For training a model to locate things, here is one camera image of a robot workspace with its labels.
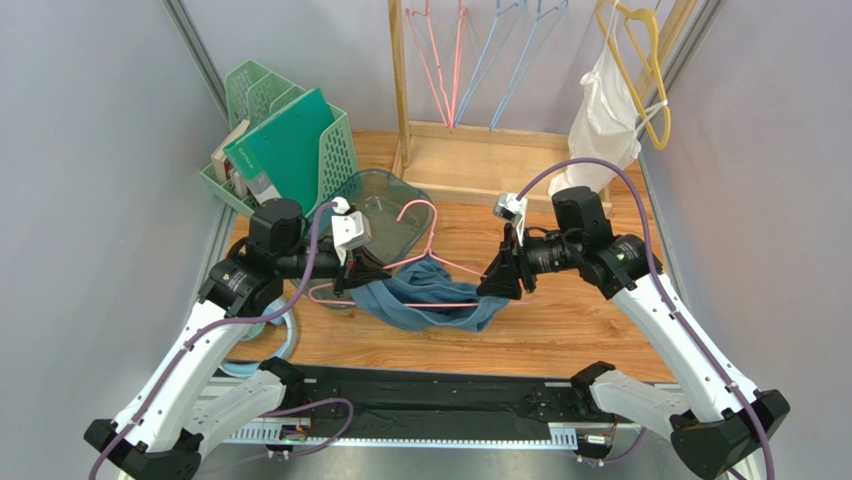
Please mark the pink hanger on rack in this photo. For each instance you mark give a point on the pink hanger on rack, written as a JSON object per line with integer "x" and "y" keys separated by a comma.
{"x": 433, "y": 68}
{"x": 457, "y": 60}

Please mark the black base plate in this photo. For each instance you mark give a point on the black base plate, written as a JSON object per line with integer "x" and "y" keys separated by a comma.
{"x": 410, "y": 405}

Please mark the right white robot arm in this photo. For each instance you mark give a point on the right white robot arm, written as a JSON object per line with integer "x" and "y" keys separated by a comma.
{"x": 719, "y": 417}

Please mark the wooden clothes rack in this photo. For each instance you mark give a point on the wooden clothes rack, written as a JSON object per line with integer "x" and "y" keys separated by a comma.
{"x": 473, "y": 165}

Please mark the blue tank top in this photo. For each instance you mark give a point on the blue tank top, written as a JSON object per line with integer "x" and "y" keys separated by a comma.
{"x": 423, "y": 295}

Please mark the white garment on hanger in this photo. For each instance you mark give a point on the white garment on hanger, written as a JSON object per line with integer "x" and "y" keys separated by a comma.
{"x": 605, "y": 128}

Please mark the books in organizer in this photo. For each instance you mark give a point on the books in organizer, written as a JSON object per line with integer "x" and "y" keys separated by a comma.
{"x": 222, "y": 165}

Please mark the blue hanger on rack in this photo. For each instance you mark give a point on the blue hanger on rack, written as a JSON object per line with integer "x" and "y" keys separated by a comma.
{"x": 544, "y": 23}
{"x": 506, "y": 16}

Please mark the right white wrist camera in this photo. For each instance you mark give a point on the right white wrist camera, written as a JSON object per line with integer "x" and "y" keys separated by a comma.
{"x": 512, "y": 209}

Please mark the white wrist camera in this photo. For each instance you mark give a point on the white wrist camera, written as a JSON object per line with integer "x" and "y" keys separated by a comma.
{"x": 351, "y": 229}
{"x": 512, "y": 209}

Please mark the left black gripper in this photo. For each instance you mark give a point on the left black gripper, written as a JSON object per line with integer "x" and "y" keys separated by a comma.
{"x": 351, "y": 274}

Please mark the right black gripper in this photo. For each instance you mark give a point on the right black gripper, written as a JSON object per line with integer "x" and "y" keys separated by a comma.
{"x": 520, "y": 263}

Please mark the pink wire hanger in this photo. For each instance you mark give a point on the pink wire hanger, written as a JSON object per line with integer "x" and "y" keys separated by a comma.
{"x": 398, "y": 268}

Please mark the green plastic file organizer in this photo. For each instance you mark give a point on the green plastic file organizer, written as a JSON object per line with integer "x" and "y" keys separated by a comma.
{"x": 254, "y": 92}

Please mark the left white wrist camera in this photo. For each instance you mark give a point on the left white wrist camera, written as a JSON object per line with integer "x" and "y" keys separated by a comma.
{"x": 351, "y": 229}

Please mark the yellow hanger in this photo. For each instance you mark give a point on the yellow hanger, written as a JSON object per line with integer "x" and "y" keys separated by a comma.
{"x": 656, "y": 119}

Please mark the green folder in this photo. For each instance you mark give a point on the green folder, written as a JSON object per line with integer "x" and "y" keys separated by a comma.
{"x": 279, "y": 157}

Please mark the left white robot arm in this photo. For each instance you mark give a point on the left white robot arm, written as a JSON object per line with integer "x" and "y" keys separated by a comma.
{"x": 164, "y": 432}

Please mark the clear plastic basin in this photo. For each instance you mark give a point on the clear plastic basin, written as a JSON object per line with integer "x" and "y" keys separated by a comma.
{"x": 382, "y": 197}

